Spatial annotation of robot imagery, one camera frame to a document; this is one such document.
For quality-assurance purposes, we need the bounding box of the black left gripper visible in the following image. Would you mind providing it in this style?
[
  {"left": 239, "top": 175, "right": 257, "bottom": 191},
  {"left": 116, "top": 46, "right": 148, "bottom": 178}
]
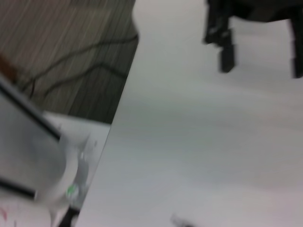
[{"left": 203, "top": 0, "right": 303, "bottom": 79}]

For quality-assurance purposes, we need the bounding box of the white pen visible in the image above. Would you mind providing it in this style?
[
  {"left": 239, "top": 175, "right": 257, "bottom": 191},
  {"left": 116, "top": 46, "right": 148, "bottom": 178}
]
[{"left": 171, "top": 213, "right": 196, "bottom": 227}]

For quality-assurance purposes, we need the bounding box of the black floor cable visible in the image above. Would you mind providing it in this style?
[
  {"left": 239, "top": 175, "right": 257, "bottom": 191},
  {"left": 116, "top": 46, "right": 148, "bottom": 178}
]
[
  {"left": 45, "top": 61, "right": 130, "bottom": 95},
  {"left": 18, "top": 33, "right": 139, "bottom": 95}
]

